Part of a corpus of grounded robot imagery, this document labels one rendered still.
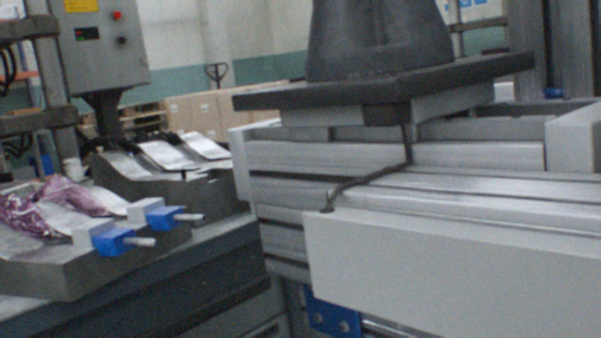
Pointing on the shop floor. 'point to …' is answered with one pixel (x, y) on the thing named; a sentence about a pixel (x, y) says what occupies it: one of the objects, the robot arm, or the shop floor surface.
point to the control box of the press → (100, 55)
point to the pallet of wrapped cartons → (214, 112)
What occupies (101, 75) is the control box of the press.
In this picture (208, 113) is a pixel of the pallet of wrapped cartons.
